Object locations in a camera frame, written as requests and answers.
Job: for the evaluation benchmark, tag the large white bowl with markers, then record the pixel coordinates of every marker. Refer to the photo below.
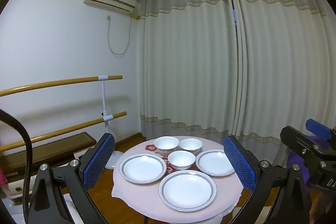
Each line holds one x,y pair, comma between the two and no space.
166,143

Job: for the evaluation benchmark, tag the pink cloth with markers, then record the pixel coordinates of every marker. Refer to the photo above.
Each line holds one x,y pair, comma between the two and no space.
2,178

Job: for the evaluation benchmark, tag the purple clothing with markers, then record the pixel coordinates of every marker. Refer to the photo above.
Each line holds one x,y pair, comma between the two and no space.
292,157

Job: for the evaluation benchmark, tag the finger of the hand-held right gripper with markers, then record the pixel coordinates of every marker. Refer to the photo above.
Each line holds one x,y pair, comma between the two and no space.
296,142
316,128

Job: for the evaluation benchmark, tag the pink printed tablecloth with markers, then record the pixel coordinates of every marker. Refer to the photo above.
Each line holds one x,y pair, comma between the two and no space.
147,203

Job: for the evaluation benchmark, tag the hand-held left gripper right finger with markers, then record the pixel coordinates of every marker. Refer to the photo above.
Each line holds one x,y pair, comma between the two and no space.
240,163

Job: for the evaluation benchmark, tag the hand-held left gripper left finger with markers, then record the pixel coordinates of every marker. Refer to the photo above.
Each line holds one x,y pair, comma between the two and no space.
99,158

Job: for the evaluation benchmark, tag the white barre stand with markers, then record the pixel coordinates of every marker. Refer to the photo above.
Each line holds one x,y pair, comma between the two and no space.
104,98

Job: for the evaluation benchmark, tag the wooden barre rail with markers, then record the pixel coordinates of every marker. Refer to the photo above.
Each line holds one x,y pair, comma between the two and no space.
52,83
65,129

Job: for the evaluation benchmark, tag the beige air conditioner pipe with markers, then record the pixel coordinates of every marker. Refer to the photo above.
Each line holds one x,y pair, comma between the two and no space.
136,16

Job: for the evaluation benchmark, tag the white plate with grey rim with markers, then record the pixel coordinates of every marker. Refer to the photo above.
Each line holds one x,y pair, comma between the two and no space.
187,191
214,163
142,168

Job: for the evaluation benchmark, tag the small white bowl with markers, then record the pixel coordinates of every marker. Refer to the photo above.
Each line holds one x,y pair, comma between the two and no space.
181,159
190,144

